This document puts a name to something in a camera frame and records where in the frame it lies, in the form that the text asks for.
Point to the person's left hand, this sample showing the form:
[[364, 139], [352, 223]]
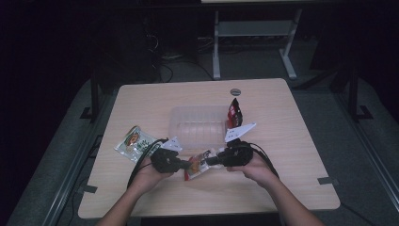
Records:
[[150, 177]]

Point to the clear plastic container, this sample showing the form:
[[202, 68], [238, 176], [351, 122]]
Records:
[[199, 127]]

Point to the person's right hand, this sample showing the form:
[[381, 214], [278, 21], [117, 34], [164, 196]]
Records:
[[255, 171]]

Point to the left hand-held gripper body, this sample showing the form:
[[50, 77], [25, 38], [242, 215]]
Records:
[[166, 160]]

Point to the grey tape piece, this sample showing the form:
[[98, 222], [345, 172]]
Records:
[[327, 180], [88, 189]]

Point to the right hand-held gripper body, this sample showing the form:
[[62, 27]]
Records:
[[236, 152]]

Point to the white metal desk frame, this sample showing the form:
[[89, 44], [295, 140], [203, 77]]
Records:
[[254, 28]]

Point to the grey round table grommet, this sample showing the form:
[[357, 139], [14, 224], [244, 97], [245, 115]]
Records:
[[235, 92]]

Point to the red and white spouted pouch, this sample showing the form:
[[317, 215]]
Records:
[[199, 164]]

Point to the black metal stand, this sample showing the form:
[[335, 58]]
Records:
[[354, 94], [94, 97]]

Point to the green snack packet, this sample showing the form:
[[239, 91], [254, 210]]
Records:
[[135, 142]]

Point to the red and black snack packet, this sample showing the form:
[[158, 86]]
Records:
[[234, 113]]

